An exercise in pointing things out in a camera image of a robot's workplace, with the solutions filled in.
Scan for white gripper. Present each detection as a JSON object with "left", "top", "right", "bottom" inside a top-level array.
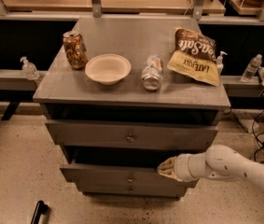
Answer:
[{"left": 158, "top": 153, "right": 209, "bottom": 182}]

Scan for grey drawer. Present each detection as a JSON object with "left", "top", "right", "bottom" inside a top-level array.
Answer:
[
  {"left": 78, "top": 185, "right": 187, "bottom": 199},
  {"left": 60, "top": 147, "right": 197, "bottom": 190},
  {"left": 46, "top": 119, "right": 218, "bottom": 152}
]

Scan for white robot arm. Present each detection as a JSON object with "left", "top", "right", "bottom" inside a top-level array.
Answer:
[{"left": 158, "top": 145, "right": 264, "bottom": 192}]

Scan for grey bottom drawer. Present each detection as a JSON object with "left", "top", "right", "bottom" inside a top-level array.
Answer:
[{"left": 78, "top": 185, "right": 187, "bottom": 199}]

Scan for grey drawer cabinet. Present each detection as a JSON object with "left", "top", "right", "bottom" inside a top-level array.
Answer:
[{"left": 32, "top": 17, "right": 231, "bottom": 202}]

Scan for grey top drawer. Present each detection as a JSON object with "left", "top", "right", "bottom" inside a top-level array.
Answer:
[{"left": 46, "top": 119, "right": 218, "bottom": 152}]

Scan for white flat box on floor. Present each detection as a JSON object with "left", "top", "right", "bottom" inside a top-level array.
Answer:
[{"left": 235, "top": 112, "right": 259, "bottom": 133}]

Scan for brown yellow chip bag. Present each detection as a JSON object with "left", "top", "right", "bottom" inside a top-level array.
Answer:
[{"left": 167, "top": 27, "right": 219, "bottom": 87}]

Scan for white paper bowl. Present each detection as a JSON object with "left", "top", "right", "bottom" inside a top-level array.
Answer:
[{"left": 85, "top": 54, "right": 132, "bottom": 85}]

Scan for white pump bottle right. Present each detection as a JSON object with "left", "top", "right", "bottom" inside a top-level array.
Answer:
[{"left": 216, "top": 51, "right": 228, "bottom": 75}]

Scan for black object on floor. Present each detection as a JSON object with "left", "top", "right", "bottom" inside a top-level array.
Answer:
[{"left": 31, "top": 201, "right": 49, "bottom": 224}]

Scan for clear water bottle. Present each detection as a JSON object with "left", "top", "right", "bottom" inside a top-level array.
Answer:
[{"left": 241, "top": 54, "right": 262, "bottom": 82}]

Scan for orange soda can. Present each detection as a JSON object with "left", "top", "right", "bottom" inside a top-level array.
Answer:
[{"left": 63, "top": 30, "right": 88, "bottom": 70}]

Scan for clear sanitizer pump bottle left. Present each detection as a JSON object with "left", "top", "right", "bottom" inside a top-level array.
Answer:
[{"left": 21, "top": 56, "right": 40, "bottom": 80}]

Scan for wooden shelf rack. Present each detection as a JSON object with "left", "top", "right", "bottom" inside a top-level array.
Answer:
[{"left": 0, "top": 0, "right": 264, "bottom": 25}]

